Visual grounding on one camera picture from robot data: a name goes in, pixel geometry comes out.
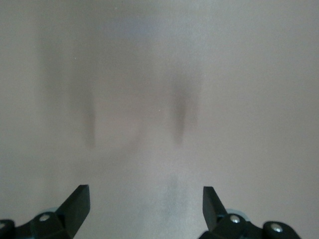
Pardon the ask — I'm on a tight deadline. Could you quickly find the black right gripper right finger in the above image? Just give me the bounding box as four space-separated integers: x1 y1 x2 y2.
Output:
201 186 264 239

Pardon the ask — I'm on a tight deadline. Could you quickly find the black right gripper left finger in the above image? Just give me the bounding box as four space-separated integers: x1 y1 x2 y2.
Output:
16 185 90 239

